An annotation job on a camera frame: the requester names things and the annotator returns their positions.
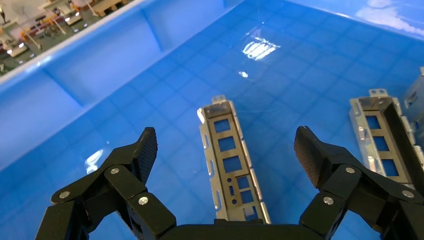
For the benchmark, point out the blue plastic bin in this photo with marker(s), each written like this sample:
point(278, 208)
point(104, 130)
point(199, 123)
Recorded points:
point(281, 99)

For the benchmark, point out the silver metal bracket part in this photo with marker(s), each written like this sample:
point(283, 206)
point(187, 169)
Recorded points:
point(232, 152)
point(381, 132)
point(415, 106)

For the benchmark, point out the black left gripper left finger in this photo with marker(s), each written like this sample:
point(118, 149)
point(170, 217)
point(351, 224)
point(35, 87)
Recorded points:
point(126, 185)

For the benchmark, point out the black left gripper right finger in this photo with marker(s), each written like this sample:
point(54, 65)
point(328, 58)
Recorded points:
point(344, 185)

